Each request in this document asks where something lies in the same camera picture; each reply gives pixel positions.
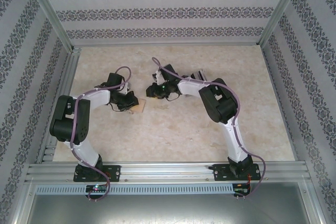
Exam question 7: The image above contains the aluminium mounting rail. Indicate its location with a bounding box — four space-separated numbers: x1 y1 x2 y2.
25 161 312 183

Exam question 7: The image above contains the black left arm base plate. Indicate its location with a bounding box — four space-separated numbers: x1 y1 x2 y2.
72 165 122 183

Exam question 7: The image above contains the left controller board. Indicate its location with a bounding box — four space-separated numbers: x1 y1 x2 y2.
84 184 110 196

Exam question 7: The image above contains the slotted grey cable duct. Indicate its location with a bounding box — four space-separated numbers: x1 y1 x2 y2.
35 183 235 196

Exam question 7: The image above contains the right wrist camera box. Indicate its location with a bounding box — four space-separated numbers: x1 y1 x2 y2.
153 69 165 83

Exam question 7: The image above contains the aluminium frame post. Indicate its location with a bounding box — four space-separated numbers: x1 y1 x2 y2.
23 0 77 53
258 0 307 47

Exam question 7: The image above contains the grey sheet metal panel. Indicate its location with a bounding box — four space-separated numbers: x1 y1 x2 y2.
26 194 320 224

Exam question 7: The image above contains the aluminium side rail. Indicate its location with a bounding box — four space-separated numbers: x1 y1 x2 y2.
36 47 82 164

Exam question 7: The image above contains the controller board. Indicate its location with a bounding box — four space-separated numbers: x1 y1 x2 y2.
84 184 110 196
233 183 252 196

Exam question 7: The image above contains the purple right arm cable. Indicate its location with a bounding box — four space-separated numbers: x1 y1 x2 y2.
152 56 269 198

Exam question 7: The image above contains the right controller board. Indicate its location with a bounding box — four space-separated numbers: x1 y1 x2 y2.
233 183 252 196

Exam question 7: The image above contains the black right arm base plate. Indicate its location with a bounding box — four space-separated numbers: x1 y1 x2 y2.
212 163 263 182

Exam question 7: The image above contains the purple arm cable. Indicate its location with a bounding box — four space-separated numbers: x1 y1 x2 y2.
72 66 132 201
152 56 269 198

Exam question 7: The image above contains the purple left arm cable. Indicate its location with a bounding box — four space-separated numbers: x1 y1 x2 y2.
72 66 132 201

